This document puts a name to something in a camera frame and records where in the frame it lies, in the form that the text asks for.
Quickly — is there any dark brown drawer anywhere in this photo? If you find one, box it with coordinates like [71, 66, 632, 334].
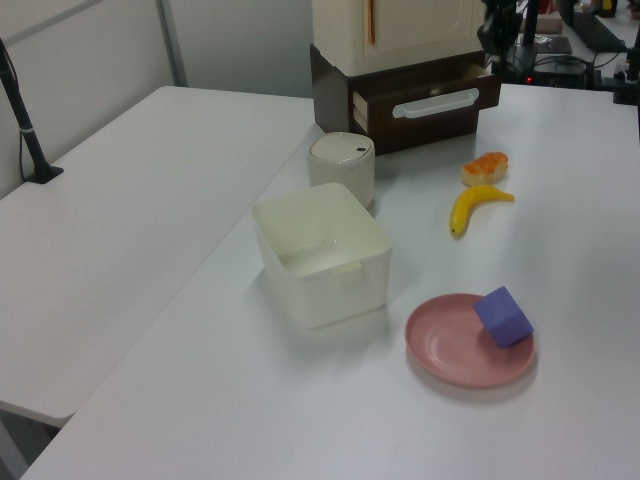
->
[351, 61, 503, 152]

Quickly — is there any white open plastic box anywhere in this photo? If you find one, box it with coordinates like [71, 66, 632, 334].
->
[251, 182, 393, 334]

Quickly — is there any small white lidded bin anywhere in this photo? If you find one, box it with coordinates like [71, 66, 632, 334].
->
[306, 131, 377, 211]

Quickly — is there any dark brown wooden cabinet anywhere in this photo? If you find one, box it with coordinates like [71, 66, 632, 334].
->
[309, 43, 502, 157]

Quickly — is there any yellow toy banana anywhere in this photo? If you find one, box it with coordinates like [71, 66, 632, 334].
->
[448, 183, 516, 239]

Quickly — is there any pink plate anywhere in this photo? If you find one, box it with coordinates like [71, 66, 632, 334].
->
[404, 293, 539, 390]

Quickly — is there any toy salmon sushi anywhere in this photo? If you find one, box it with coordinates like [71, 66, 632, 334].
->
[460, 151, 511, 188]

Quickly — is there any purple cube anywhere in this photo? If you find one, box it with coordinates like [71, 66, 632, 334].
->
[472, 285, 535, 350]

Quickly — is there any cream plastic cabinet box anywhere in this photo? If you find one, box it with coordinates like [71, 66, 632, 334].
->
[312, 0, 484, 77]

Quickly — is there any black device with red light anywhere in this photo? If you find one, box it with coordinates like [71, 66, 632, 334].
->
[528, 54, 594, 89]

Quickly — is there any black clamped pole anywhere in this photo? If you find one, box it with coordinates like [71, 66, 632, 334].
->
[0, 37, 65, 185]

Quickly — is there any white drawer handle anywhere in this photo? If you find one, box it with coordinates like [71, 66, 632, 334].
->
[391, 87, 481, 120]

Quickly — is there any black upright post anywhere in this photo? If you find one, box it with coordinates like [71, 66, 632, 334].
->
[519, 0, 542, 49]

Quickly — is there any black clamp mount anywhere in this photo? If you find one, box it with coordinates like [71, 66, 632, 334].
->
[610, 42, 640, 106]

